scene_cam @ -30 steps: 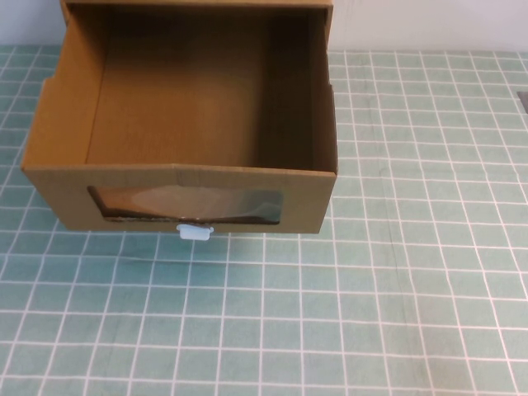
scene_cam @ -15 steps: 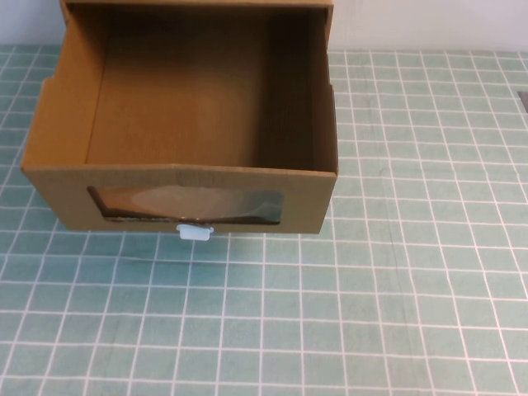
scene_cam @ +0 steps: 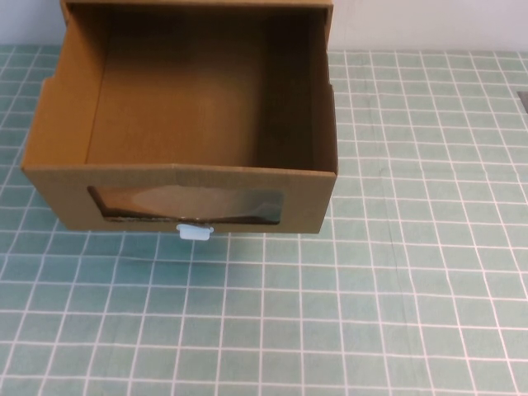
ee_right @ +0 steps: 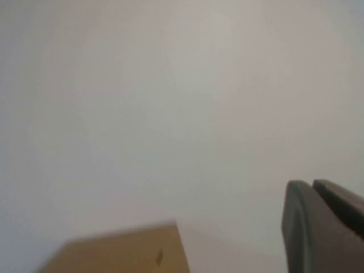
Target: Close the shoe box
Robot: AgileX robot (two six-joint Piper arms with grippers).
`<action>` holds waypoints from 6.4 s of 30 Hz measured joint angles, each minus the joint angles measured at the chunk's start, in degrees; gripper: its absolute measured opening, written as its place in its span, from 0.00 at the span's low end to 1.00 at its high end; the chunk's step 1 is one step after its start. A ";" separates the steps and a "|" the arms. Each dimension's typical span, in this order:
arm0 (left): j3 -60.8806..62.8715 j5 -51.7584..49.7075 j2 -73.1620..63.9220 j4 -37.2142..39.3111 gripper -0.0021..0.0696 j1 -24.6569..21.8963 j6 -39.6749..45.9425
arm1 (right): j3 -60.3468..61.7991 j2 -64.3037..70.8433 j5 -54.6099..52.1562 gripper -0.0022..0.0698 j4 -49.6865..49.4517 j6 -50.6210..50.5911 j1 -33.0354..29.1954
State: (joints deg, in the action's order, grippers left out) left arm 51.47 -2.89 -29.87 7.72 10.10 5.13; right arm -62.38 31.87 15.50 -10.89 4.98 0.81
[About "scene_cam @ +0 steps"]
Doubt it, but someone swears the brown cardboard windowed drawer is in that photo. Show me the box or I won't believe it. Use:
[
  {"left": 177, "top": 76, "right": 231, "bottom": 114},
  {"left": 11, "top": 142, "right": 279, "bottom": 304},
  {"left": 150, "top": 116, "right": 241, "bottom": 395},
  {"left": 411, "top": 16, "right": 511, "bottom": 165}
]
[{"left": 20, "top": 2, "right": 338, "bottom": 235}]

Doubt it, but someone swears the brown cardboard box sleeve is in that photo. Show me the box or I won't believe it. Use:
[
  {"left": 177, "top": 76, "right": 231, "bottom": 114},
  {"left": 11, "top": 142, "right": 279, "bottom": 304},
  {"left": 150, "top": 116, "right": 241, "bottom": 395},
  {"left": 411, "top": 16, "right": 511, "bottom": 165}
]
[{"left": 60, "top": 0, "right": 333, "bottom": 21}]

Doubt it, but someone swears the green white checked tablecloth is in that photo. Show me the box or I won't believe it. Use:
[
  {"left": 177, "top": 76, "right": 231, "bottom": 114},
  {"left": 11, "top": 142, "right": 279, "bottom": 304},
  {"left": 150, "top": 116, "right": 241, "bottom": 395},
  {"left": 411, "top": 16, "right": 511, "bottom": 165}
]
[{"left": 0, "top": 44, "right": 528, "bottom": 396}]

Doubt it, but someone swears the white plastic drawer handle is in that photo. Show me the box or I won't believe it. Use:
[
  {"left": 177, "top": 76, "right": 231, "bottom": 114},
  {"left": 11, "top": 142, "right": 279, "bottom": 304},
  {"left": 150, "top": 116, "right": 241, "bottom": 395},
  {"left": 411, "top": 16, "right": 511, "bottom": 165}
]
[{"left": 176, "top": 224, "right": 215, "bottom": 241}]

